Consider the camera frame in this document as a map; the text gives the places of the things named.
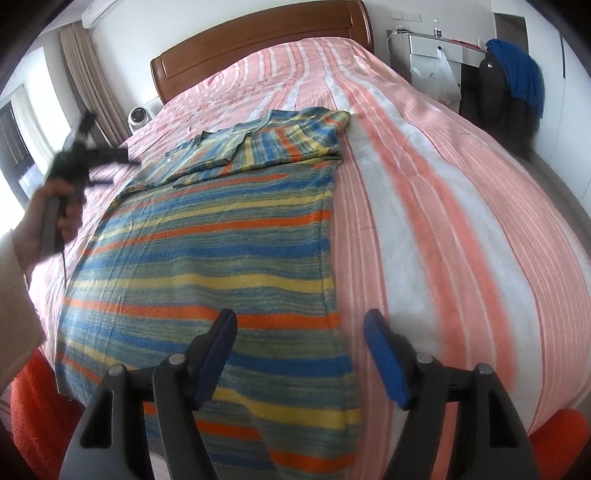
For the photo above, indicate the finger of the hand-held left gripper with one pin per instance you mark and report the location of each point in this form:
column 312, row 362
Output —
column 117, row 158
column 85, row 127

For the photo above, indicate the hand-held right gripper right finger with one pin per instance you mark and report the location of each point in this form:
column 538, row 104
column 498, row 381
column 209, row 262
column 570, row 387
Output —
column 388, row 364

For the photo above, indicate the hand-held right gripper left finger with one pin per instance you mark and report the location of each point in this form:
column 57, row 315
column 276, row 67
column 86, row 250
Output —
column 214, row 364

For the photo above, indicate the striped knit sweater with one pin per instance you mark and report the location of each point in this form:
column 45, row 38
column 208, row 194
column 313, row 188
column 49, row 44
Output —
column 207, row 254

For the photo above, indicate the person's left forearm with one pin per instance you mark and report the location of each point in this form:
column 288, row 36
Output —
column 14, row 300

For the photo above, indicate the person's left hand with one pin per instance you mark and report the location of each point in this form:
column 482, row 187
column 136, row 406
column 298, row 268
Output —
column 32, row 230

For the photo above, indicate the white round fan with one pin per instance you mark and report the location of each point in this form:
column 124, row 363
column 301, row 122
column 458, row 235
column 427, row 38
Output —
column 138, row 117

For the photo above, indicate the beige curtain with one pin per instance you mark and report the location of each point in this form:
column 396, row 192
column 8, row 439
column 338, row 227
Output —
column 92, row 78

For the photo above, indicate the window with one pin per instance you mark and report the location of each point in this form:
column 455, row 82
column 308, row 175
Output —
column 14, row 147

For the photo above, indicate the white sheer curtain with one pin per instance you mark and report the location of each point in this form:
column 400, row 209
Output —
column 27, row 115

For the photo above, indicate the white air conditioner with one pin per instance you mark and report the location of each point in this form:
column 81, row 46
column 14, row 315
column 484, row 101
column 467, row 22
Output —
column 99, row 11

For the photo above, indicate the pink striped bedspread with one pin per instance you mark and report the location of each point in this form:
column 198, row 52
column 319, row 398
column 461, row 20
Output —
column 438, row 230

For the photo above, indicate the wooden headboard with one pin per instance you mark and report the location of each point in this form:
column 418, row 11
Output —
column 258, row 46

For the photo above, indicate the orange fluffy cloth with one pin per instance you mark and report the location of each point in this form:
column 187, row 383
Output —
column 37, row 406

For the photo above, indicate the black jacket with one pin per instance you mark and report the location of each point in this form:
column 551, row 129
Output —
column 494, row 101

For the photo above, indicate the white plastic bag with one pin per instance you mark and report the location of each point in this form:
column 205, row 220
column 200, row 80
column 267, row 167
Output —
column 436, row 78

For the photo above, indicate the white desk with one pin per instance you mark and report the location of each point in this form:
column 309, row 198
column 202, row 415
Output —
column 425, row 46

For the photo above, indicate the blue cloth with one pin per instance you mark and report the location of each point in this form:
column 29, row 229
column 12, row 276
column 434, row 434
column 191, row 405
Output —
column 517, row 69

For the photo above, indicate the red flat item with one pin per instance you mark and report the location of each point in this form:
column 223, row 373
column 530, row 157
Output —
column 466, row 44

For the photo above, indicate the small clear bottle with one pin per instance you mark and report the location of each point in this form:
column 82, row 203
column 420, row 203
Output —
column 436, row 30

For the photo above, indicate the white wall switch panel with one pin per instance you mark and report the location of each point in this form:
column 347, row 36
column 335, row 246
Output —
column 406, row 16

